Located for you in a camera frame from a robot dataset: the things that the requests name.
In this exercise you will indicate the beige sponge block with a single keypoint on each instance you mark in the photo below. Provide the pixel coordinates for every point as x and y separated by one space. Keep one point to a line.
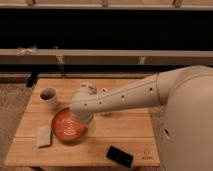
44 136

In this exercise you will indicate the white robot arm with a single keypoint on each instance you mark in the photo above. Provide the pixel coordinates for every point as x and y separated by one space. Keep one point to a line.
187 94

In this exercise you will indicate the small white bottle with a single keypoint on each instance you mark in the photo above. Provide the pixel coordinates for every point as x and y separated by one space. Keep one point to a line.
104 90

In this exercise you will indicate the orange ceramic bowl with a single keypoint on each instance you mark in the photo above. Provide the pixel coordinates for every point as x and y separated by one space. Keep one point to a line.
65 128

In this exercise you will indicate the long wooden bench rail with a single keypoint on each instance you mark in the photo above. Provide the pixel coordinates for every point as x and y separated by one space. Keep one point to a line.
104 57

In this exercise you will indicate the black rectangular phone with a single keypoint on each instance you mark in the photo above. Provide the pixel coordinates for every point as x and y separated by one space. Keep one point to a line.
119 156

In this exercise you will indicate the wooden table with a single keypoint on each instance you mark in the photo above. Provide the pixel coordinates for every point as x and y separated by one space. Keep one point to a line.
128 130

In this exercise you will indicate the white paper cup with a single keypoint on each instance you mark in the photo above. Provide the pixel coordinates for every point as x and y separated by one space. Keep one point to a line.
49 97

